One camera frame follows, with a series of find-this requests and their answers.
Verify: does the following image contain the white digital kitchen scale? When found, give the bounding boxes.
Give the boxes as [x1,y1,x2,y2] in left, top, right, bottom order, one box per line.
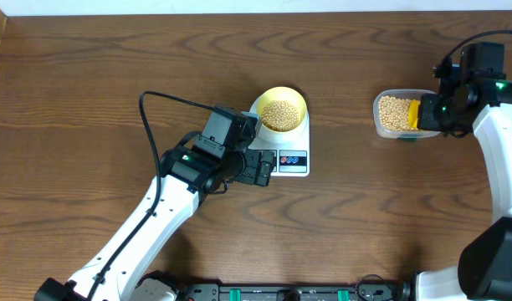
[249,96,310,177]

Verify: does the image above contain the soybeans in container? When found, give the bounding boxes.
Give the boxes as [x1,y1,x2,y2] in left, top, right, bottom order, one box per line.
[378,95,418,131]

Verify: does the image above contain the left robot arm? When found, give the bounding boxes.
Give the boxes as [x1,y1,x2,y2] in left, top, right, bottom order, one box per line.
[33,131,276,301]

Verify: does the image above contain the soybeans in yellow bowl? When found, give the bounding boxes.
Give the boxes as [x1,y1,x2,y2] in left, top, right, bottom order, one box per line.
[261,100,300,132]

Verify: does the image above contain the pale yellow bowl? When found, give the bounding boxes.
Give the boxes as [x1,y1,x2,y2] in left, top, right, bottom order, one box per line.
[255,86,309,135]

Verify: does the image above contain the yellow measuring scoop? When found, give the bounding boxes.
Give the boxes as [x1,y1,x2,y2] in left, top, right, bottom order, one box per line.
[407,99,420,130]

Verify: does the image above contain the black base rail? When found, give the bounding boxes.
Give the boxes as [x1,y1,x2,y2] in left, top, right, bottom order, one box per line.
[175,280,412,301]

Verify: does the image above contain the clear plastic container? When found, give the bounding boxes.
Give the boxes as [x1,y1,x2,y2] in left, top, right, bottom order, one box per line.
[373,89,438,140]

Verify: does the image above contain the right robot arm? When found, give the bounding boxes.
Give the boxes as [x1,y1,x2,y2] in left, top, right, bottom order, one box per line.
[414,79,512,300]

